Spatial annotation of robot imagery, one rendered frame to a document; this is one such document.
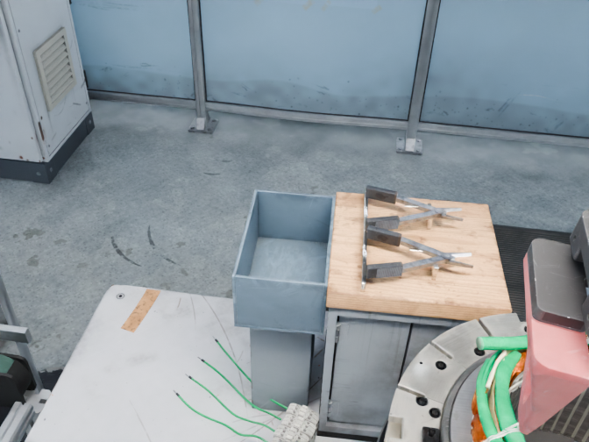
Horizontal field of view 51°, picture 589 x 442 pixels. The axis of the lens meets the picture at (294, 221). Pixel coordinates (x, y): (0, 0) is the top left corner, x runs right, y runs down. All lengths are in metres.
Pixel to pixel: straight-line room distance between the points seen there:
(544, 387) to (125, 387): 0.79
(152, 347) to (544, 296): 0.82
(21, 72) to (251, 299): 1.98
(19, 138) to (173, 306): 1.76
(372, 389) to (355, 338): 0.10
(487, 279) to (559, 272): 0.47
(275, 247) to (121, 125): 2.35
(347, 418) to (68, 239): 1.78
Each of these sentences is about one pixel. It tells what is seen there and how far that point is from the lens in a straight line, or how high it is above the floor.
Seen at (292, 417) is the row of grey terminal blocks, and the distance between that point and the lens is 0.88.
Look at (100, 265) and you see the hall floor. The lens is 2.35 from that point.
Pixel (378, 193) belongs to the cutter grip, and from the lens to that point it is 0.79.
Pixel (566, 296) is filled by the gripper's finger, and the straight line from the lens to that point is 0.26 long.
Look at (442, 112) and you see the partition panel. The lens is 2.90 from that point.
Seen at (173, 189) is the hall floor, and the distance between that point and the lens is 2.66.
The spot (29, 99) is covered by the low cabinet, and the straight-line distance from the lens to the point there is 2.64.
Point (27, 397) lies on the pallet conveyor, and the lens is 1.15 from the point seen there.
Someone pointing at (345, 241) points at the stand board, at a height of 1.06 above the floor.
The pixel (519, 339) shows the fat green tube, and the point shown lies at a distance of 0.55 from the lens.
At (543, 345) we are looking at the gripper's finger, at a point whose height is 1.38.
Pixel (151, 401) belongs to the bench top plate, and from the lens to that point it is 0.95.
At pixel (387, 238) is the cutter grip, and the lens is 0.72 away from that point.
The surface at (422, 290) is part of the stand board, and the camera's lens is 0.70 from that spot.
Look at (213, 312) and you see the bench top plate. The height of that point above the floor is 0.78.
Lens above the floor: 1.55
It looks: 39 degrees down
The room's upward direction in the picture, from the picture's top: 2 degrees clockwise
